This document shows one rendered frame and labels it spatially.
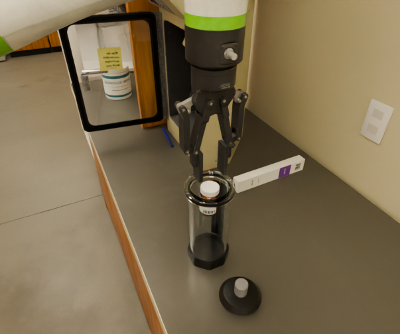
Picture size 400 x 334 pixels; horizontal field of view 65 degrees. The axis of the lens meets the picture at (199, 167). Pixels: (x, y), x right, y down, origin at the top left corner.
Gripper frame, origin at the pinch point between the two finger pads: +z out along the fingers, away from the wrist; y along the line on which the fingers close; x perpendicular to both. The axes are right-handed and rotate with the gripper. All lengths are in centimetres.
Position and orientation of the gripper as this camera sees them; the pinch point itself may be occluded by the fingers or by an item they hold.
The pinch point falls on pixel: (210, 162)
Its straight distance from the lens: 63.0
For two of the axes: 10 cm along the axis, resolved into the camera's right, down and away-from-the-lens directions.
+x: -4.3, -5.5, 7.2
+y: 9.0, -2.5, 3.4
